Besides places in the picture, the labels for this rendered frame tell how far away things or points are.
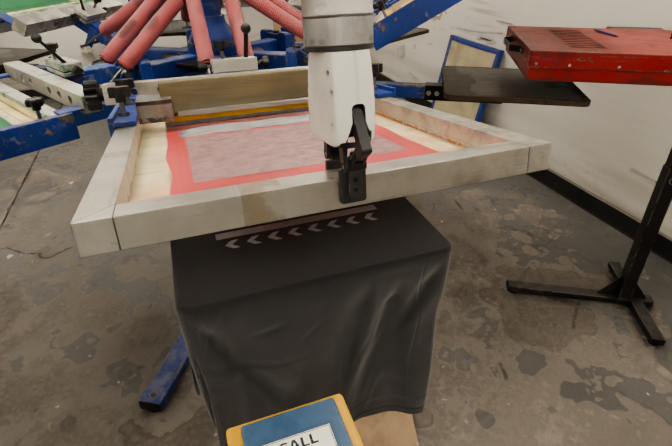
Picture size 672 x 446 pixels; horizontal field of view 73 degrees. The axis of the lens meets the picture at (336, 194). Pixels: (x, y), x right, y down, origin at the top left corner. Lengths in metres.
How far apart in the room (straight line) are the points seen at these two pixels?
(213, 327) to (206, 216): 0.25
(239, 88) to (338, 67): 0.61
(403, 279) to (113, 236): 0.46
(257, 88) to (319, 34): 0.60
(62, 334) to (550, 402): 1.87
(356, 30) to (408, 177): 0.19
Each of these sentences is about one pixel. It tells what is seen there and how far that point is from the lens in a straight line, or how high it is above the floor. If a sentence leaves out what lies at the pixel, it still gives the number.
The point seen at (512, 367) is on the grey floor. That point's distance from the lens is 1.94.
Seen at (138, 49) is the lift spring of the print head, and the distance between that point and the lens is 1.66.
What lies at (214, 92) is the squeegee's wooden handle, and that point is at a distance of 1.06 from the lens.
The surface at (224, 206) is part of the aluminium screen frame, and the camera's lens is 0.50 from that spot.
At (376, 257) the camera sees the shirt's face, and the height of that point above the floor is 0.95.
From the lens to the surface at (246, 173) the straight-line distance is 0.69.
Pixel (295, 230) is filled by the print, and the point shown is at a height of 0.95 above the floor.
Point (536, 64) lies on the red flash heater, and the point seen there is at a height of 1.06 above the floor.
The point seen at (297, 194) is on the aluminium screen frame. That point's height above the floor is 1.15.
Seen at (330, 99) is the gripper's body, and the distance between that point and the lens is 0.48.
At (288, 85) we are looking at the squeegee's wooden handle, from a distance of 1.08.
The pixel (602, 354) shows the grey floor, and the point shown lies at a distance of 2.13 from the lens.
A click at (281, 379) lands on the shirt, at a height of 0.75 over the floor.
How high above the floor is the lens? 1.40
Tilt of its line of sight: 29 degrees down
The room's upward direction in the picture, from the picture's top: straight up
